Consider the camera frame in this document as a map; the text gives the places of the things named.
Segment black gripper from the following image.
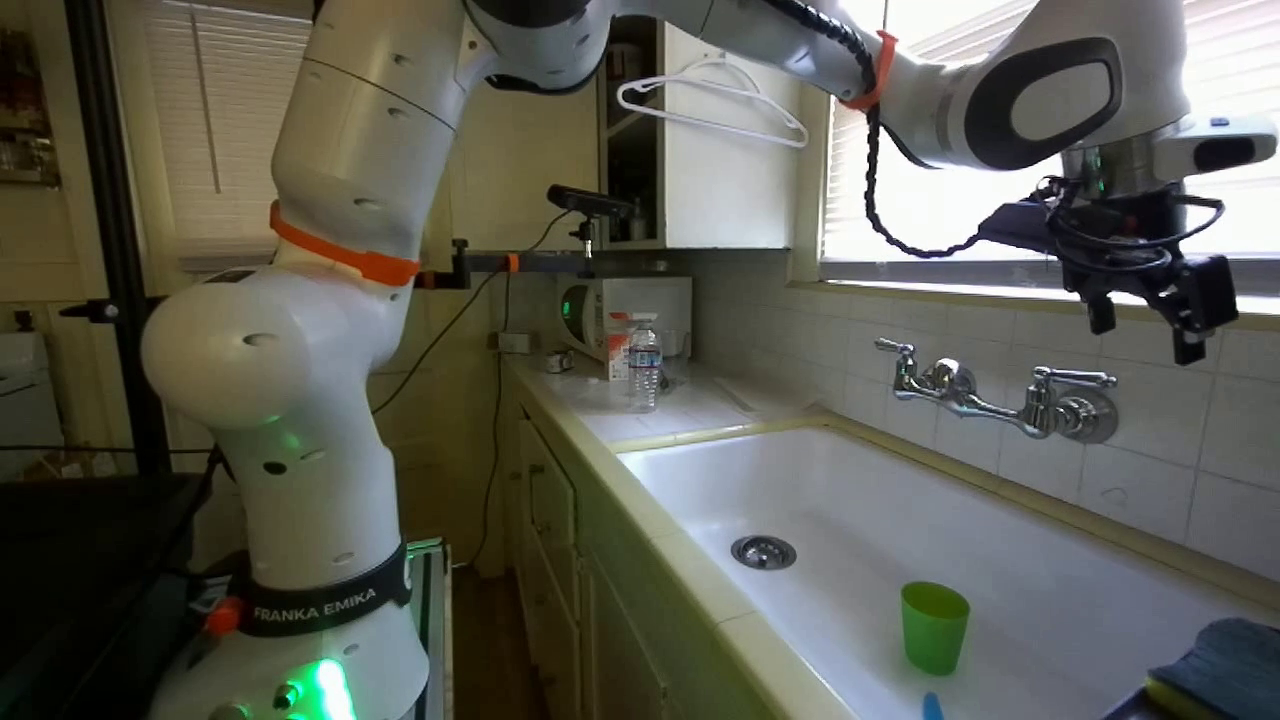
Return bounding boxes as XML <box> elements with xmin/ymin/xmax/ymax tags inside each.
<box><xmin>1058</xmin><ymin>179</ymin><xmax>1246</xmax><ymax>367</ymax></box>

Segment chrome faucet lever handle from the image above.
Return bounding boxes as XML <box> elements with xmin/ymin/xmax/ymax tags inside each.
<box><xmin>1025</xmin><ymin>363</ymin><xmax>1123</xmax><ymax>399</ymax></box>
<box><xmin>873</xmin><ymin>330</ymin><xmax>932</xmax><ymax>402</ymax></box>

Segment clear water bottle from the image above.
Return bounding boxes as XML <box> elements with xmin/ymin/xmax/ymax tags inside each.
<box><xmin>625</xmin><ymin>312</ymin><xmax>667</xmax><ymax>417</ymax></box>

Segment cream lower kitchen cabinets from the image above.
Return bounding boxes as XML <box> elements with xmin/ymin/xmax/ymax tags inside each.
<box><xmin>496</xmin><ymin>381</ymin><xmax>757</xmax><ymax>720</ymax></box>

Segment white sink basin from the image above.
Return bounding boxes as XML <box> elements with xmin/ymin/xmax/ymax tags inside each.
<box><xmin>615</xmin><ymin>419</ymin><xmax>1280</xmax><ymax>720</ymax></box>

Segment blue sponge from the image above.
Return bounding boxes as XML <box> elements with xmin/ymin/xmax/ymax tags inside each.
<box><xmin>1140</xmin><ymin>611</ymin><xmax>1280</xmax><ymax>720</ymax></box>

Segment green plastic cup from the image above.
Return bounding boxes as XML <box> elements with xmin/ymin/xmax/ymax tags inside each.
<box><xmin>896</xmin><ymin>581</ymin><xmax>975</xmax><ymax>679</ymax></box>

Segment metal sink drain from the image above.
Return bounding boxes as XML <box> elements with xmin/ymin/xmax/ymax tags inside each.
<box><xmin>729</xmin><ymin>530</ymin><xmax>800</xmax><ymax>574</ymax></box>

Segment white countertop appliance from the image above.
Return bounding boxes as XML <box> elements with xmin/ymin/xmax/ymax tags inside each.
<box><xmin>554</xmin><ymin>273</ymin><xmax>701</xmax><ymax>367</ymax></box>

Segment white orange small container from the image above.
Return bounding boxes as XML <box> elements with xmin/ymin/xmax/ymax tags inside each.
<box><xmin>601</xmin><ymin>306</ymin><xmax>635</xmax><ymax>387</ymax></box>

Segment white door blinds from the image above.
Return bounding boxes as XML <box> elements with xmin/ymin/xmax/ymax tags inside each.
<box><xmin>135</xmin><ymin>0</ymin><xmax>319</xmax><ymax>260</ymax></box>

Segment black vertical stand pole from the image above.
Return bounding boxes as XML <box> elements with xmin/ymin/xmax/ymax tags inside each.
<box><xmin>58</xmin><ymin>0</ymin><xmax>181</xmax><ymax>486</ymax></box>

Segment black low table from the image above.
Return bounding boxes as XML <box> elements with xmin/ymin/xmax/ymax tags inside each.
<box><xmin>0</xmin><ymin>466</ymin><xmax>207</xmax><ymax>720</ymax></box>

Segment chrome wall faucet body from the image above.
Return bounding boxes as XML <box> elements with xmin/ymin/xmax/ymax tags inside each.
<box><xmin>917</xmin><ymin>350</ymin><xmax>1123</xmax><ymax>446</ymax></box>

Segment black coiled robot cable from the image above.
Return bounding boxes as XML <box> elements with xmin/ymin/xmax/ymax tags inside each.
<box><xmin>768</xmin><ymin>0</ymin><xmax>995</xmax><ymax>264</ymax></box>

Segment narrow orange cable strap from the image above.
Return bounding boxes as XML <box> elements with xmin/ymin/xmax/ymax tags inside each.
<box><xmin>850</xmin><ymin>26</ymin><xmax>902</xmax><ymax>119</ymax></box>

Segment white wall cabinet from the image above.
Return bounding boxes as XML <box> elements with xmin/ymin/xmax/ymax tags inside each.
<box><xmin>597</xmin><ymin>13</ymin><xmax>810</xmax><ymax>256</ymax></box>

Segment white wire hanger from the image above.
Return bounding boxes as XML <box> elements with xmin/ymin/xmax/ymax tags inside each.
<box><xmin>613</xmin><ymin>53</ymin><xmax>817</xmax><ymax>157</ymax></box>

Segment black external camera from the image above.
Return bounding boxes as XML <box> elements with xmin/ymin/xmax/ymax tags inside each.
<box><xmin>545</xmin><ymin>179</ymin><xmax>644</xmax><ymax>227</ymax></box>

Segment black camera mount rod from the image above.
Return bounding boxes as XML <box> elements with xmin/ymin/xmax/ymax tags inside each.
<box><xmin>413</xmin><ymin>234</ymin><xmax>701</xmax><ymax>291</ymax></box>

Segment dark wall picture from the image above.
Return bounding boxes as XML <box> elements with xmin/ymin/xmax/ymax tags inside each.
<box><xmin>0</xmin><ymin>23</ymin><xmax>65</xmax><ymax>192</ymax></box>

